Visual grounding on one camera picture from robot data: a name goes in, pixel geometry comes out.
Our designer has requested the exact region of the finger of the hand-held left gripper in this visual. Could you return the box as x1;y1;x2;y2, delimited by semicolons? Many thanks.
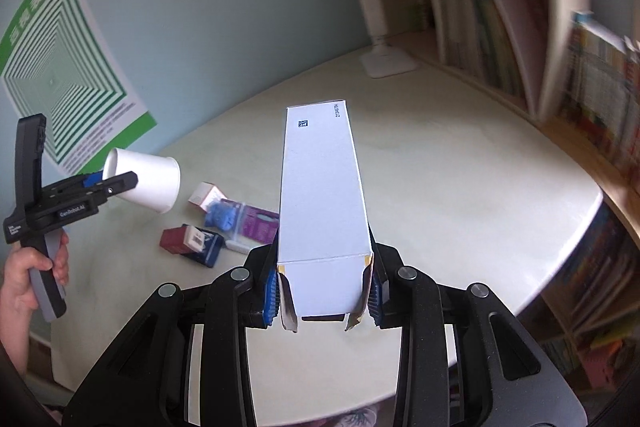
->
89;171;140;208
49;173;104;192

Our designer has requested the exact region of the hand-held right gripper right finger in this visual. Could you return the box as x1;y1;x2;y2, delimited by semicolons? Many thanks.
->
367;239;588;427

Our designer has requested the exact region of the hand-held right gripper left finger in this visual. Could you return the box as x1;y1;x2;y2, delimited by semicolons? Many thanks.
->
62;242;281;427

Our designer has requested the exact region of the white paper cup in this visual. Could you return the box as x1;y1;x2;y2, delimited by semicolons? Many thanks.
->
102;148;181;214

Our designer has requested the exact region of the red and white small box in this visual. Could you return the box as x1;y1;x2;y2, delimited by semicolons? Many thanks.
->
188;182;227;212

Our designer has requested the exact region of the tall white carton box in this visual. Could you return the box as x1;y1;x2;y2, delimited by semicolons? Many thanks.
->
276;99;375;333

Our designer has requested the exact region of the person's left forearm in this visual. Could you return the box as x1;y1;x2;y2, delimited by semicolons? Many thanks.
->
0;279;42;380

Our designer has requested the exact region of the person's left hand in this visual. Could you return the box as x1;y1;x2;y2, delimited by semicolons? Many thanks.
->
4;232;71;308

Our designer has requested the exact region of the dark blue small box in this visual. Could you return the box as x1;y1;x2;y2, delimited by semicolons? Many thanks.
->
192;232;227;269

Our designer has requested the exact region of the purple flat packet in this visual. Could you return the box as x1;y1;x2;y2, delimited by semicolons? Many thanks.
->
235;204;281;244

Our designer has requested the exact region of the dark red small box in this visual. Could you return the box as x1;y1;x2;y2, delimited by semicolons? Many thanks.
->
160;225;211;255

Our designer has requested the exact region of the crumpled blue glove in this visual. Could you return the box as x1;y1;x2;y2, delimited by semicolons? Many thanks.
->
204;199;244;236

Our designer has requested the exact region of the stack of books under shelf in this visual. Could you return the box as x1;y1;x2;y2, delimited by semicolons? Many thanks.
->
525;202;640;400

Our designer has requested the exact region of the row of pale upright books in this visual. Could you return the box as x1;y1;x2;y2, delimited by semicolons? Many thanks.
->
439;0;526;98

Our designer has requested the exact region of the white desk lamp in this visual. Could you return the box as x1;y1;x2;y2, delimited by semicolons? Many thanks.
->
337;0;419;79

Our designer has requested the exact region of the pink leaning book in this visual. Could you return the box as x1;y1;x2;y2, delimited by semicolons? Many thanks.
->
477;0;547;118

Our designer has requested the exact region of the green striped wall poster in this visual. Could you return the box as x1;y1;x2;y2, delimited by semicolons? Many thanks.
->
0;0;158;180

